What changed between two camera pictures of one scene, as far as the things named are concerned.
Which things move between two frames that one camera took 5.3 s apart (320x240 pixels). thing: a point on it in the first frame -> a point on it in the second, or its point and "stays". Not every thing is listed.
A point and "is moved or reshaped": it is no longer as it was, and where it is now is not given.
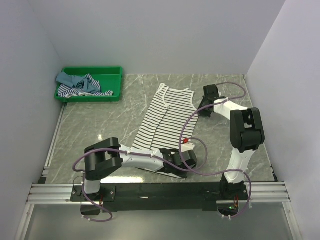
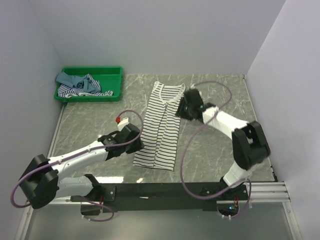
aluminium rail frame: [60, 193] stays
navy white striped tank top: [65, 91] stays
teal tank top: [77, 82] stays
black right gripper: [202, 113] -> [180, 111]
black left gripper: [181, 174] -> [139, 145]
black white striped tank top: [163, 121] is moved or reshaped
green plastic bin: [110, 78] stays
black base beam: [151, 196] stays
